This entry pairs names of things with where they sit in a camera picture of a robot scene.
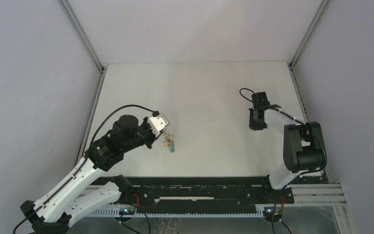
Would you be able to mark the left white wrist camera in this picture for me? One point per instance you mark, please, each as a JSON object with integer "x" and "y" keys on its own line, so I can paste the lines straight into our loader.
{"x": 158, "y": 124}

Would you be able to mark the white slotted cable duct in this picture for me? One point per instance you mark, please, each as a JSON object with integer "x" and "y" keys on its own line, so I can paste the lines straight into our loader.
{"x": 127, "y": 212}

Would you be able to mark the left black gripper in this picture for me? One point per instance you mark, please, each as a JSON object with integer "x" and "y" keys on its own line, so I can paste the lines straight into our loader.
{"x": 153, "y": 137}

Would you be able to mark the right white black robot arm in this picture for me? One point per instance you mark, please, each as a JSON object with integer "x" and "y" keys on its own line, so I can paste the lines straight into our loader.
{"x": 303, "y": 144}

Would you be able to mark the right aluminium frame post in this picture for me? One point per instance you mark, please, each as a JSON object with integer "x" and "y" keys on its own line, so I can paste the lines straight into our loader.
{"x": 299, "y": 64}

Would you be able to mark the keyring with coloured keys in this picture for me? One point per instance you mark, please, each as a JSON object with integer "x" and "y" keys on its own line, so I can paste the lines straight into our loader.
{"x": 169, "y": 141}

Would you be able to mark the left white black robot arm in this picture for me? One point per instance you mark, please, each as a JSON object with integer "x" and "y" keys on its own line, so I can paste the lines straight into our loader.
{"x": 62, "y": 207}

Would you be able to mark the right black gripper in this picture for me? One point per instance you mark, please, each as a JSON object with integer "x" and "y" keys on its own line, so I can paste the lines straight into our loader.
{"x": 253, "y": 126}

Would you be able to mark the left aluminium frame post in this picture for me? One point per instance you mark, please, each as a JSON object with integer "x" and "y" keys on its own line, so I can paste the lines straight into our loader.
{"x": 93, "y": 68}

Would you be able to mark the aluminium frame post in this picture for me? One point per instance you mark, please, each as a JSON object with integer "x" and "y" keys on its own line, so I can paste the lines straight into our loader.
{"x": 299, "y": 64}
{"x": 93, "y": 68}

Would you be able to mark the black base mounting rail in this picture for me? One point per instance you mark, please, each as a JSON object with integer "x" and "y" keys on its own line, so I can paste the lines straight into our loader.
{"x": 215, "y": 195}

